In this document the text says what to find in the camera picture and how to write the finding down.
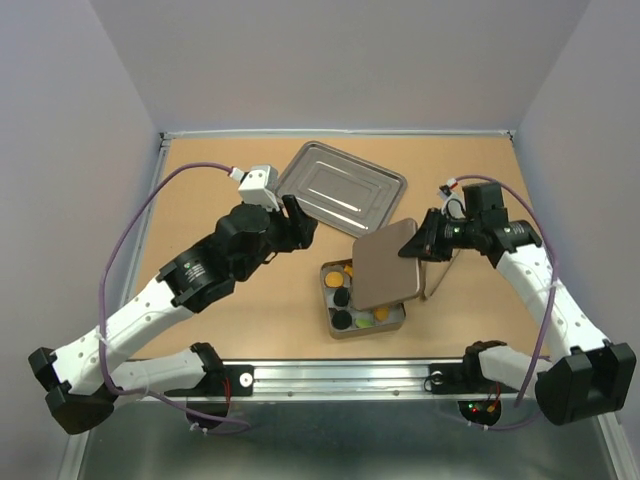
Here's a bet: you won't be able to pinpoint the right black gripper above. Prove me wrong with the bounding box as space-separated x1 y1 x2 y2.
396 208 480 263

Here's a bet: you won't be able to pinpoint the metal tongs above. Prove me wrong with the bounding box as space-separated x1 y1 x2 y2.
420 249 460 302

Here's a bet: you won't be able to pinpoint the square tin lid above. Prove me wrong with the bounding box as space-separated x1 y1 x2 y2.
352 218 423 310

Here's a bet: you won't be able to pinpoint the orange waffle cookie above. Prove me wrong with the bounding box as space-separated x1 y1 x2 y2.
324 271 344 288

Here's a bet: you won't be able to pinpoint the silver metal tray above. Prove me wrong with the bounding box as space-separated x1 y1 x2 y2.
276 141 408 238

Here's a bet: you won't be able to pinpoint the black sandwich cookie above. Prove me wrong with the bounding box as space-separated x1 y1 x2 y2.
333 286 350 308

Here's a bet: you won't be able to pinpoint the black round cookie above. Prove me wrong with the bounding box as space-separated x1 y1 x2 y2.
331 310 353 331

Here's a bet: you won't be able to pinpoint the green round cookie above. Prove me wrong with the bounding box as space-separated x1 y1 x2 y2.
354 318 374 329

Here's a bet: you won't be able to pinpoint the orange round cookie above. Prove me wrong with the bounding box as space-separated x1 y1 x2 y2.
373 307 390 323

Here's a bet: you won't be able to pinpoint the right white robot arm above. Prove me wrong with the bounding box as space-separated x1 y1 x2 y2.
398 176 637 426

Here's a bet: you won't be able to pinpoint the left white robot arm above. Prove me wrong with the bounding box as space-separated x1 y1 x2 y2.
28 195 317 435

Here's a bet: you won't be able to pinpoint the square cookie tin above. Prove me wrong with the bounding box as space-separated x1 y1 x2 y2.
320 259 407 339

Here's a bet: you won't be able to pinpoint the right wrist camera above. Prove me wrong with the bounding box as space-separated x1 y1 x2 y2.
438 178 465 219

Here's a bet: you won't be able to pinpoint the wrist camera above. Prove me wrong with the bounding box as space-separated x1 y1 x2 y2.
438 178 465 219
229 164 281 212

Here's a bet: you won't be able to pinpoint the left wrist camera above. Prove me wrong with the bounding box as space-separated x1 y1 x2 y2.
229 164 281 212

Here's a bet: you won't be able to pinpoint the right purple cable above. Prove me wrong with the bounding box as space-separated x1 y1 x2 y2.
452 174 561 431

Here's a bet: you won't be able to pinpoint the purple cable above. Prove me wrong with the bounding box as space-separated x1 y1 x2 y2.
99 162 251 436
452 174 561 431

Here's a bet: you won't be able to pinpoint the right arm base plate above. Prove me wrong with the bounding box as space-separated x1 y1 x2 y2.
424 362 516 395

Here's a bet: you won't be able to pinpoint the aluminium front rail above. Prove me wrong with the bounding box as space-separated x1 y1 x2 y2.
82 355 614 401

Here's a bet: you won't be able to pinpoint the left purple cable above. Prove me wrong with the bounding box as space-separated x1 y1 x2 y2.
99 162 251 436

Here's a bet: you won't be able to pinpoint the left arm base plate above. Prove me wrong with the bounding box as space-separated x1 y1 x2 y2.
207 364 255 398

